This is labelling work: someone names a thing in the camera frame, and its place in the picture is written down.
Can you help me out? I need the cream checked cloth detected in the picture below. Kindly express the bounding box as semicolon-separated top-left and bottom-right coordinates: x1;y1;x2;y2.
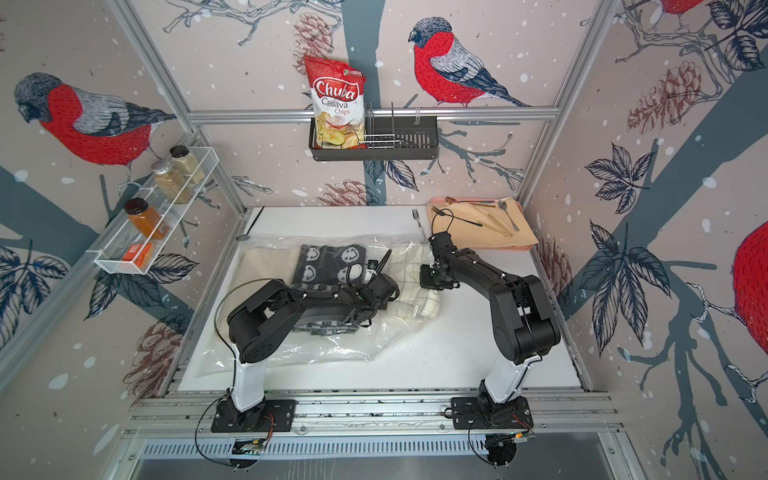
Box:
384;243;440;330

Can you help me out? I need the clear plastic vacuum bag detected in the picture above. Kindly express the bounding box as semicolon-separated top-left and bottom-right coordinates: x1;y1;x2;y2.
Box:
189;234;431;377

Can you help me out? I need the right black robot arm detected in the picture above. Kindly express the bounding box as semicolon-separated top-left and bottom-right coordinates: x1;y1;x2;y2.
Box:
420;231;561;409

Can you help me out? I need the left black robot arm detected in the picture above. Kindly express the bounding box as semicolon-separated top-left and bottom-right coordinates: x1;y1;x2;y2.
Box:
226;273;400;415

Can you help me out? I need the black white patterned scarf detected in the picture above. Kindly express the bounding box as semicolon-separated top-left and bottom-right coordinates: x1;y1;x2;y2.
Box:
291;244;366;336

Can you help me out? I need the red Chuba chips bag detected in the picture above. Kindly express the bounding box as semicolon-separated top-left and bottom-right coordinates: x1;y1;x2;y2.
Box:
304;55;366;150

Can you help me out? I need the silver fork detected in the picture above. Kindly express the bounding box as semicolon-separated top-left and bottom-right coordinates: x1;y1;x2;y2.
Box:
411;208;428;244

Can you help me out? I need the copper spoon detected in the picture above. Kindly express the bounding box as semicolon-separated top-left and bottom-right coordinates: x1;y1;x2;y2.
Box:
445;196;498;208

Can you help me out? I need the gold cutlery piece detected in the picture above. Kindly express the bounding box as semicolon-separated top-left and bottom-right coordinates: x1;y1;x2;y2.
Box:
484;212;514;237

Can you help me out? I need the silver spoon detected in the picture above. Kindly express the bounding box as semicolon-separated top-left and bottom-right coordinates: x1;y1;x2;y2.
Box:
497;200;520;232

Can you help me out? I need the beige folded cloth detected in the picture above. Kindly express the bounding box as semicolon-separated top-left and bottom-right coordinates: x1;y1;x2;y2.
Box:
225;248;300;306

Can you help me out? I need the black spoon at edge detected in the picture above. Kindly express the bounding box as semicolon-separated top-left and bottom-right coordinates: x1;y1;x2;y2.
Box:
236;207;264;242

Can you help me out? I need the pale green spice jar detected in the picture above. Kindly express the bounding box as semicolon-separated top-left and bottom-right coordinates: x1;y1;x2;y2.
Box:
170;145;206;185

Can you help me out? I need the tan spice jar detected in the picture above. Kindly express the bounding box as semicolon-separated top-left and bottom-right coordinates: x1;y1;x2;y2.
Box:
151;160;193;204

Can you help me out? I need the small orange box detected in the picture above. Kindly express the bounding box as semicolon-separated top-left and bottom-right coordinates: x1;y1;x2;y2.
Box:
122;242;154;269

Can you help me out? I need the orange spice jar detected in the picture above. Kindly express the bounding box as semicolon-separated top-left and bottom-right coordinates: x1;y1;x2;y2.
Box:
123;198;168;240

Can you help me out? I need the black handled spoon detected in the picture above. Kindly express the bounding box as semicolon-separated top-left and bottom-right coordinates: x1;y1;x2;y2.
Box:
431;206;483;229

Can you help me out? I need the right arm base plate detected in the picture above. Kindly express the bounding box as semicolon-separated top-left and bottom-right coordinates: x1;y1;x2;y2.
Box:
443;396;534;430

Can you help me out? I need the black wall basket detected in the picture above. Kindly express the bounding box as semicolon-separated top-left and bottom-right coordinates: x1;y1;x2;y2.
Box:
308;106;439;162

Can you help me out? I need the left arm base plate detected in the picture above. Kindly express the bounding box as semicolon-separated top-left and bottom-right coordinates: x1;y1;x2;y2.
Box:
211;397;297;433

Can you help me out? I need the clear acrylic wall shelf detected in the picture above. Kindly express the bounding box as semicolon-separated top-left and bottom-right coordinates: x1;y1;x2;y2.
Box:
95;146;219;275

